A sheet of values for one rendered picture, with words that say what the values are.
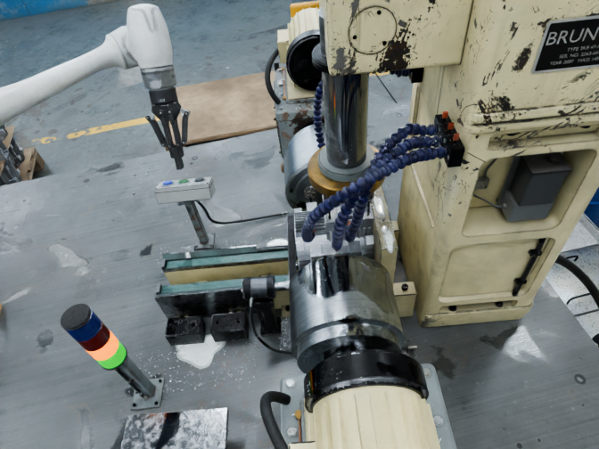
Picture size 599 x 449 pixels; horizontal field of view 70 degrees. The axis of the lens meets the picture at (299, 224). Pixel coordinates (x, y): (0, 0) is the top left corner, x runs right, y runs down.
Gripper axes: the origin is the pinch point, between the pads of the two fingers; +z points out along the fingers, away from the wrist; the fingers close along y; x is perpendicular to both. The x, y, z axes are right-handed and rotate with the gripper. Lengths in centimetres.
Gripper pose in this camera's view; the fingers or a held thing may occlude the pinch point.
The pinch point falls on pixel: (177, 157)
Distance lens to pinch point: 136.5
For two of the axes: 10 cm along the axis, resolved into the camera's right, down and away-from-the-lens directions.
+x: -0.1, -4.3, 9.0
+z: 1.0, 9.0, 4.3
